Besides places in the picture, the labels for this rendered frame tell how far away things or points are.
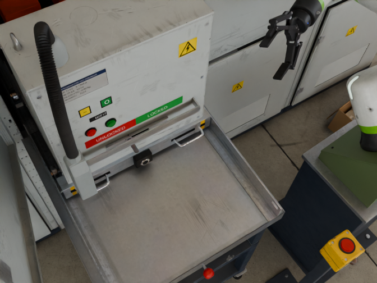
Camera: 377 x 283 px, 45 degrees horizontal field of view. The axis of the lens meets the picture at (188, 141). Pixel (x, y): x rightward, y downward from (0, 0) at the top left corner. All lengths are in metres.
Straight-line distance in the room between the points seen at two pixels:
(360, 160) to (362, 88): 0.24
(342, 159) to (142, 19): 0.85
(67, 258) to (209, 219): 1.06
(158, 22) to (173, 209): 0.61
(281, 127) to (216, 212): 1.30
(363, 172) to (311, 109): 1.25
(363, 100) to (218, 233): 0.61
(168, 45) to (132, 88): 0.15
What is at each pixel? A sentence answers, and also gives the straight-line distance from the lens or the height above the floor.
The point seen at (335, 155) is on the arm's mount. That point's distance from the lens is 1.65.
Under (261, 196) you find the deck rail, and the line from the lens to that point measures 1.49.
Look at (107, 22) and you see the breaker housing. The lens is 1.15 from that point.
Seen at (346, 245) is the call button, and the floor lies 0.91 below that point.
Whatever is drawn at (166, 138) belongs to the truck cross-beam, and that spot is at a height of 0.92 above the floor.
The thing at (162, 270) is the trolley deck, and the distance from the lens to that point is 1.39.
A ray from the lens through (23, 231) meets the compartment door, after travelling 1.50.
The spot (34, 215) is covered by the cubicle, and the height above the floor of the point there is 0.32.
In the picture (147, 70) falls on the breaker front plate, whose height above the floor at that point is 1.29.
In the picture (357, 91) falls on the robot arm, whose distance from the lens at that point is 1.51.
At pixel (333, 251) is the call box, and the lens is 1.45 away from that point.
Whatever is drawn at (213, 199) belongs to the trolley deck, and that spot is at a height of 0.85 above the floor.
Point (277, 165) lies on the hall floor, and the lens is 2.54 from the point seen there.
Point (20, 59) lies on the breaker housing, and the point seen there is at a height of 1.39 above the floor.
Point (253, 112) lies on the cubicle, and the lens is 2.43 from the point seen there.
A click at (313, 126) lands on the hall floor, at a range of 2.74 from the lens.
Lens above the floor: 2.19
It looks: 59 degrees down
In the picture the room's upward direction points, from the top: 4 degrees clockwise
